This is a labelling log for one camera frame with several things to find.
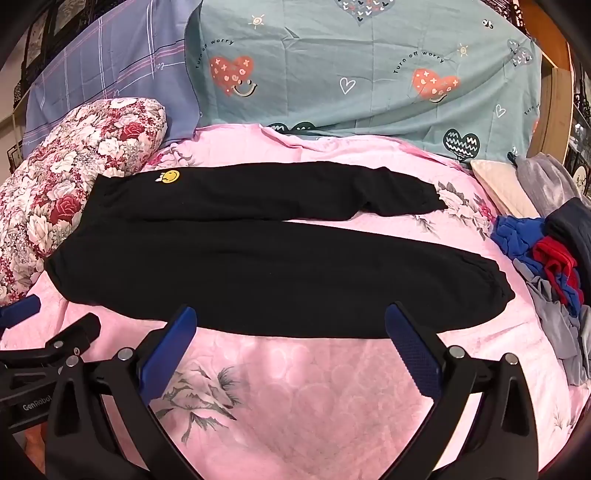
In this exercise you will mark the dark navy garment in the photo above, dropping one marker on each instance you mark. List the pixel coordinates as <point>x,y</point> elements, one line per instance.
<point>570,224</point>

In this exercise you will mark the wooden headboard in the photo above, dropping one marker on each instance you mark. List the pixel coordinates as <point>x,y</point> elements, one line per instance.
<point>557,87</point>

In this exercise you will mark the blue plaid pillow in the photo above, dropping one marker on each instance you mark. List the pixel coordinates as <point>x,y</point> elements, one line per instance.
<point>134,50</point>

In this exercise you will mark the cream quilted pillow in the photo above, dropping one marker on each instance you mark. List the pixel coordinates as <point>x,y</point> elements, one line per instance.
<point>500,182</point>

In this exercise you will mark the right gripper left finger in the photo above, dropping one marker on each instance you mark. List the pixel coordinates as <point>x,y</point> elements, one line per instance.
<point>101,425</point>

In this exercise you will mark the framed wall pictures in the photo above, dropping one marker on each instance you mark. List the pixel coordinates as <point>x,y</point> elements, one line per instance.
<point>53,29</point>

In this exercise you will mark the light grey garment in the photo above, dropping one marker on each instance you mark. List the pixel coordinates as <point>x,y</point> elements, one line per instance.
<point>568,334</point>

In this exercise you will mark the pink floral bed sheet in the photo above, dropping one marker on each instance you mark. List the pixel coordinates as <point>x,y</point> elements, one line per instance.
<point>271,408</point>

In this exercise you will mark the red floral bolster pillow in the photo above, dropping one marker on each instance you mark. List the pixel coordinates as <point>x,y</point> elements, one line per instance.
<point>42,201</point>

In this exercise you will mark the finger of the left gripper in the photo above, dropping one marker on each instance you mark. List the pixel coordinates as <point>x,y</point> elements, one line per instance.
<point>74,340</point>
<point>14,314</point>

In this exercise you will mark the grey velvet garment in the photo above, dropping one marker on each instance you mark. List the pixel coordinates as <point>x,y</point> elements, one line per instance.
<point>546,182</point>

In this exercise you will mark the teal heart print quilt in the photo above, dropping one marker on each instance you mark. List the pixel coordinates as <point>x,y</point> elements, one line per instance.
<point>451,77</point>

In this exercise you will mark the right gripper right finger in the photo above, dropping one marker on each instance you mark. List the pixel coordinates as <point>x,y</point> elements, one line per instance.
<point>502,442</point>

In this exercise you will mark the blue garment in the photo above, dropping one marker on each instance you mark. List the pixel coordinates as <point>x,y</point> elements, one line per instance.
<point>516,238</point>

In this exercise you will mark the black jogger pants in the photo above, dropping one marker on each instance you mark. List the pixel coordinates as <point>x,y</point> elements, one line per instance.
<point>261,249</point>

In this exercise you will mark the red garment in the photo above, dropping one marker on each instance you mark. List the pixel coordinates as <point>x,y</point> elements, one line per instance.
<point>560,268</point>

